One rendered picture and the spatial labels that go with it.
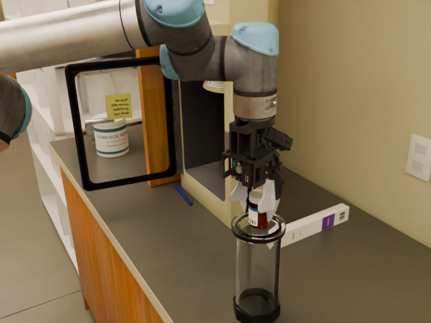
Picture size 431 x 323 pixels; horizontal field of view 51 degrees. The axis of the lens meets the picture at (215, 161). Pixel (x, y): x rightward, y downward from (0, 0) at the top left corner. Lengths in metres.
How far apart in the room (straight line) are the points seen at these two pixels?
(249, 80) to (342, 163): 0.82
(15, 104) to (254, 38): 0.44
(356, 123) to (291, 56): 0.35
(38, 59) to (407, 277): 0.94
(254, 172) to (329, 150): 0.79
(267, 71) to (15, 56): 0.38
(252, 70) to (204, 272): 0.58
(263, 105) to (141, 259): 0.61
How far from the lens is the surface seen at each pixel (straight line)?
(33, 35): 0.70
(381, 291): 1.14
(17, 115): 0.90
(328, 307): 1.07
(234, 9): 1.10
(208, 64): 0.74
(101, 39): 0.67
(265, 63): 0.73
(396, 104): 1.32
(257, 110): 0.75
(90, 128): 1.37
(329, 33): 1.46
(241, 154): 0.78
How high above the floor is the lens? 1.64
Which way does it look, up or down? 24 degrees down
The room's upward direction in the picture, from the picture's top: 1 degrees counter-clockwise
